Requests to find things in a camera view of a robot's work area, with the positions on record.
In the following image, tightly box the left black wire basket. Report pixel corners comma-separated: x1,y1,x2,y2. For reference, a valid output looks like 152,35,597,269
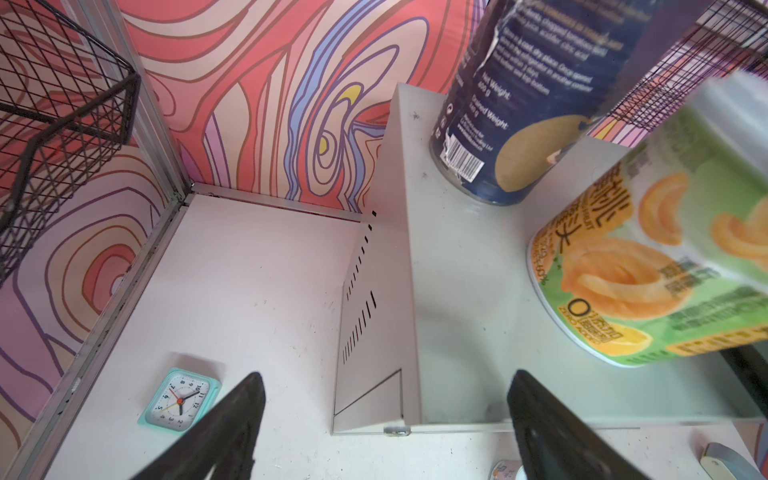
1,1,141,280

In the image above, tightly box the dark blue tin can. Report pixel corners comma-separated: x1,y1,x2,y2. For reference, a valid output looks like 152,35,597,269
430,1,661,206

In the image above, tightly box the black wire basket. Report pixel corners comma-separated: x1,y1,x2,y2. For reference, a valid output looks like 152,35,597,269
588,1,767,147
1,1,141,280

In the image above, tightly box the pink label can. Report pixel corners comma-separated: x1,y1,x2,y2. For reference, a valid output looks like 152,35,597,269
488,460,527,480

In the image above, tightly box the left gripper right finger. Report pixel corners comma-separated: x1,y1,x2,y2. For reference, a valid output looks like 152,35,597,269
507,369,646,480

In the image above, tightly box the back black wire basket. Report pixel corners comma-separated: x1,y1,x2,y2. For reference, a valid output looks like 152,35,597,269
588,1,767,147

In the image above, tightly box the green yellow peach can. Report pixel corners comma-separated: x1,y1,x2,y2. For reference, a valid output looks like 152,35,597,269
527,71,767,368

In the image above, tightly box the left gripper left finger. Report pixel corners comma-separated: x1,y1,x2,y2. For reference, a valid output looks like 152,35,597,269
134,372,266,480

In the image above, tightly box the grey metal cabinet box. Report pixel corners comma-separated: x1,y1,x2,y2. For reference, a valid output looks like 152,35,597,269
333,84,761,434

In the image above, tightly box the grey stapler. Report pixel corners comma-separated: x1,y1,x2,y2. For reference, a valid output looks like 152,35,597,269
699,442,764,480

